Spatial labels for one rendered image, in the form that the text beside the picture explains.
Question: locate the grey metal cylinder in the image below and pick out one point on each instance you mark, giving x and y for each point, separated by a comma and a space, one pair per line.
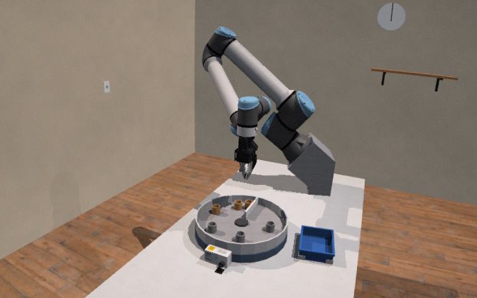
212, 228
240, 236
270, 226

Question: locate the blue crate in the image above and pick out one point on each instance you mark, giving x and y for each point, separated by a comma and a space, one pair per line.
317, 245

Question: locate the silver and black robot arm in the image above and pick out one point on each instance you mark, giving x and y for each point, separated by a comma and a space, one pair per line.
294, 108

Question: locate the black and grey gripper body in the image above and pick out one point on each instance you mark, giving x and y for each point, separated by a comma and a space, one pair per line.
245, 152

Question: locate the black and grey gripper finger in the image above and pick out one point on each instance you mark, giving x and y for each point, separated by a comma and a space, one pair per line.
242, 169
251, 166

